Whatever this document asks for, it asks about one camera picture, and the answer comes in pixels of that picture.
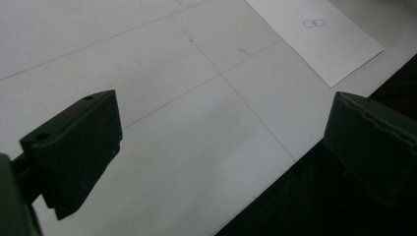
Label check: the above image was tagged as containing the white paper sheet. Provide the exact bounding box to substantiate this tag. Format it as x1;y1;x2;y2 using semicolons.
244;0;386;89

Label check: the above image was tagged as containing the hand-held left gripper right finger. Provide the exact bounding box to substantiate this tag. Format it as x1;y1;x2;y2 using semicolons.
322;90;417;211

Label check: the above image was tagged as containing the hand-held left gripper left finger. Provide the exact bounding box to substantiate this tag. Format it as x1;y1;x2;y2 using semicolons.
19;89;124;221

